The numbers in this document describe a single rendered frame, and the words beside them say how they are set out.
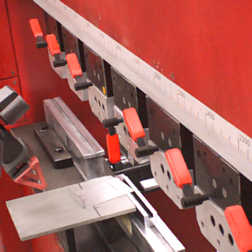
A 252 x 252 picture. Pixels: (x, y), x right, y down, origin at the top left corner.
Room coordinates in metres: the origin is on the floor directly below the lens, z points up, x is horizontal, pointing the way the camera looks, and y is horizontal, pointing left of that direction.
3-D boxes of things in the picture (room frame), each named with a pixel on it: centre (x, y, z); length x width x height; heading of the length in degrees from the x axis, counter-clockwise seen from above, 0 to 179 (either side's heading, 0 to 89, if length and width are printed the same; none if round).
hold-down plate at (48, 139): (2.01, 0.24, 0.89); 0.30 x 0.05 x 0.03; 17
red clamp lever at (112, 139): (1.29, 0.03, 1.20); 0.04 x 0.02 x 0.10; 107
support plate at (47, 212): (1.41, 0.15, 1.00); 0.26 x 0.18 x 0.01; 107
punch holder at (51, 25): (1.86, 0.14, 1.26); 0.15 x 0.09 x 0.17; 17
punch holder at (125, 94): (1.29, -0.04, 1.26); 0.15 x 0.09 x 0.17; 17
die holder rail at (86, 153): (1.98, 0.17, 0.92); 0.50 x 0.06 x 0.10; 17
